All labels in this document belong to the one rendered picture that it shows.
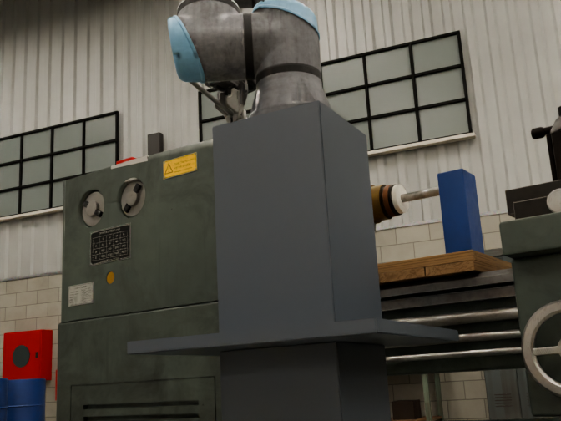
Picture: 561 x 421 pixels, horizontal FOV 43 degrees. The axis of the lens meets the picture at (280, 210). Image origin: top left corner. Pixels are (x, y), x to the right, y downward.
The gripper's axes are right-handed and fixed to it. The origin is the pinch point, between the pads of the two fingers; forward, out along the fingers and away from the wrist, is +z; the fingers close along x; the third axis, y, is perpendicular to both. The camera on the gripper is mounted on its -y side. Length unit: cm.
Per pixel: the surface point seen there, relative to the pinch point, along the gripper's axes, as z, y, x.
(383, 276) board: 46, 6, 41
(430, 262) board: 45, 6, 52
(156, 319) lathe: 50, 14, -15
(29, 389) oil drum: 55, -375, -588
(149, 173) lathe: 13.4, 13.8, -17.0
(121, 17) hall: -495, -556, -634
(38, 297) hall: -79, -524, -773
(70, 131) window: -327, -535, -723
